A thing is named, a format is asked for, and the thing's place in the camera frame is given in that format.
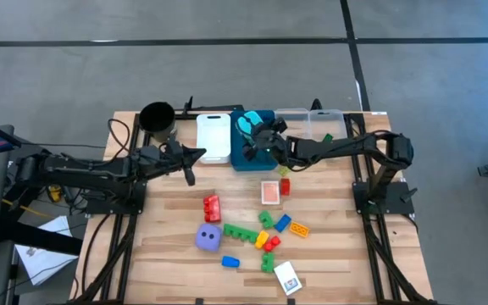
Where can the black table frame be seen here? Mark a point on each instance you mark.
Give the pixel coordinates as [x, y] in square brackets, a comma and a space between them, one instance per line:
[377, 254]

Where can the dark green toy brick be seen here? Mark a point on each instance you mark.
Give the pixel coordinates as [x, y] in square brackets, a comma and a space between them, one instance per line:
[328, 137]

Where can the teal plastic bin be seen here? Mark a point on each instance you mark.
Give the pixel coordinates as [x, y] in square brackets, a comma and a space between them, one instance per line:
[237, 156]

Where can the white card with picture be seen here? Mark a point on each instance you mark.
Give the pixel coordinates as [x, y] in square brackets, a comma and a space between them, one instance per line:
[287, 278]

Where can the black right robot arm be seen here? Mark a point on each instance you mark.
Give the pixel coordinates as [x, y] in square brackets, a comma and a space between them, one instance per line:
[345, 146]

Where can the blue toy brick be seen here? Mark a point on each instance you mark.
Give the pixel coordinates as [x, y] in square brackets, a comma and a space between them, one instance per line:
[283, 223]

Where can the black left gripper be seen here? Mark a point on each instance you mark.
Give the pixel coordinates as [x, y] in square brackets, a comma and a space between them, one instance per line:
[173, 154]

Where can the small red toy brick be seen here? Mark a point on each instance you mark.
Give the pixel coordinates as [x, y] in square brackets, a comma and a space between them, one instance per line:
[285, 186]

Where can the red studded toy brick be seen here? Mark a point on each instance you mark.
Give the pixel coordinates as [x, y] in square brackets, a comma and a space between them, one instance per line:
[272, 243]

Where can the white papers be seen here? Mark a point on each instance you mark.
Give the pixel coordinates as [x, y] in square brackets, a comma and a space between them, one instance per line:
[42, 254]

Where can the lime green toy brick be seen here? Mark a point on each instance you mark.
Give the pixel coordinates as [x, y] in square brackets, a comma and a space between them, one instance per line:
[284, 171]

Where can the green stepped toy brick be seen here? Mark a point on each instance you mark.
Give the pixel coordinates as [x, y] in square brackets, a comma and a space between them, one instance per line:
[266, 219]
[267, 262]

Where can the white plastic bin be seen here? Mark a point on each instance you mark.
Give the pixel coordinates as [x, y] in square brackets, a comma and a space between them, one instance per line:
[213, 140]

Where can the large red toy brick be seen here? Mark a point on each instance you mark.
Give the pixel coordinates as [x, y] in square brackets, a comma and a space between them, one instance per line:
[212, 209]

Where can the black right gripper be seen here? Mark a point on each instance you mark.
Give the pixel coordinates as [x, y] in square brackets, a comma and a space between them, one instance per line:
[281, 150]

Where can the yellow black tool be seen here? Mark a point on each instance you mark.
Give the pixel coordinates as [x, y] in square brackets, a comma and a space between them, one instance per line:
[54, 192]

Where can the teal foam die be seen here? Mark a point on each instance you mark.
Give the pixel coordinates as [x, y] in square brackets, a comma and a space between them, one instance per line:
[248, 125]

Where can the black support beam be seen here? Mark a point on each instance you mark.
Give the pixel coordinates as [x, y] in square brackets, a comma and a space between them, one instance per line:
[40, 239]

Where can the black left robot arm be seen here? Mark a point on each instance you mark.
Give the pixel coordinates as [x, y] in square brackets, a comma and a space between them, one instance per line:
[91, 169]

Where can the purple foam die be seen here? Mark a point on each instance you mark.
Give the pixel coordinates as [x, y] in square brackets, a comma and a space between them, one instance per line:
[208, 237]

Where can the small rounded blue brick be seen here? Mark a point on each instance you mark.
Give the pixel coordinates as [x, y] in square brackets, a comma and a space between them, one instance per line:
[230, 262]

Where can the black cup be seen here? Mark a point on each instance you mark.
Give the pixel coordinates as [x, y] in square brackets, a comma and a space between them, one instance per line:
[157, 118]

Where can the yellow toy brick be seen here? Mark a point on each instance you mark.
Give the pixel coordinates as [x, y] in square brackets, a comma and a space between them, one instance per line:
[262, 239]

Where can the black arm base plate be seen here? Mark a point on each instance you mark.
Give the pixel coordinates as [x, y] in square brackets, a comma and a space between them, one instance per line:
[100, 205]
[396, 203]

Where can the orange toy brick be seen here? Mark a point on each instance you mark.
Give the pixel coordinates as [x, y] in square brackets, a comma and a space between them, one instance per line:
[299, 229]

